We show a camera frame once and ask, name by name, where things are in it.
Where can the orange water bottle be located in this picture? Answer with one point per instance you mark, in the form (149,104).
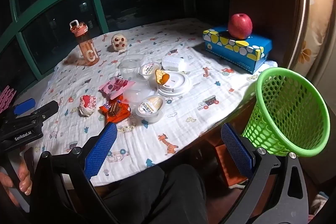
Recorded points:
(88,50)

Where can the small clear plastic cup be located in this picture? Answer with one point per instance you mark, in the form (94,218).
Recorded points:
(128,73)

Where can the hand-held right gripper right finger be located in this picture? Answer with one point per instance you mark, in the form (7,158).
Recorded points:
(236,150)

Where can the red apple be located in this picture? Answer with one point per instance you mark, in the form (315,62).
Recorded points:
(240,26)

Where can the white plastic cup lid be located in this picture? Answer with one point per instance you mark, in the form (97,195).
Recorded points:
(178,83)

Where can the orange snack wrapper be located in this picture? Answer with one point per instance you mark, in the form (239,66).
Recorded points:
(115,109)

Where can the pink slatted object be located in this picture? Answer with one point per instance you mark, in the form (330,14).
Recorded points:
(6,96)

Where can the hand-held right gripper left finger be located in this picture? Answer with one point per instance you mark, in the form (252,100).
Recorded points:
(101,150)

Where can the pink snack wrapper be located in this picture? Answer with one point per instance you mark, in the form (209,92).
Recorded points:
(116,86)

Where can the person's dark pants leg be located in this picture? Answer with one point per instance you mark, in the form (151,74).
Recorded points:
(157,195)

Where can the clear rectangular plastic tray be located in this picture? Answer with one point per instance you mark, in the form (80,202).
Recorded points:
(132,60)

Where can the jelly cup with printed lid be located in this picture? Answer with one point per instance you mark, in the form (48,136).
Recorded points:
(149,69)
(151,107)

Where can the clear round lid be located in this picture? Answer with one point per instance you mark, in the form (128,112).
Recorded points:
(136,95)

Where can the round beige plush toy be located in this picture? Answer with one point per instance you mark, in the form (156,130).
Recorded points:
(119,43)

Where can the white foam block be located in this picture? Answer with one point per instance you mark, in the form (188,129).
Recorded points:
(173,63)

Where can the floral cream cushion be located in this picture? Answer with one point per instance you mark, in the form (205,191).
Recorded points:
(319,29)

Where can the person's left hand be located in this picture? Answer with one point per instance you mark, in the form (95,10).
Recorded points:
(25,180)

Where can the orange peel piece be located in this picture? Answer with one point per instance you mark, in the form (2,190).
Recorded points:
(161,77)

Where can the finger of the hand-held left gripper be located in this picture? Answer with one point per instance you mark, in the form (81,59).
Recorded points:
(44,111)
(24,106)

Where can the red white wrapper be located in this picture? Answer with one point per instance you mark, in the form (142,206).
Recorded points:
(88,106)

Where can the blue spotted tissue box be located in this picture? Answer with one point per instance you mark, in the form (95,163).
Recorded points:
(236,52)

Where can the green plastic mesh basket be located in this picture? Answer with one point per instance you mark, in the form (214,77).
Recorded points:
(265,119)

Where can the orange fabric object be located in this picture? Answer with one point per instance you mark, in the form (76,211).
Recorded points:
(228,166)

